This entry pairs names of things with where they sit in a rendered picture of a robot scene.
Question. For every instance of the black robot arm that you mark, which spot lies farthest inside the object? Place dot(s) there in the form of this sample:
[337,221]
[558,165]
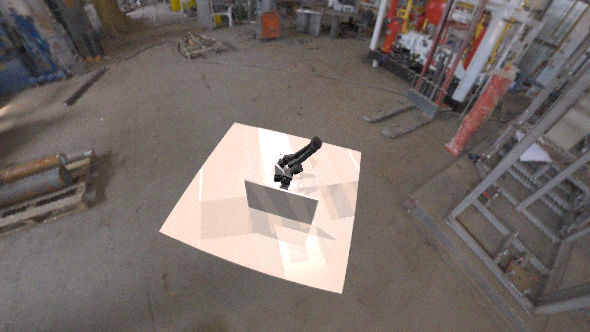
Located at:
[294,161]

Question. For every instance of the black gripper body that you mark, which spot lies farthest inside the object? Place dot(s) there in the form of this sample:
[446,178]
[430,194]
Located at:
[287,177]

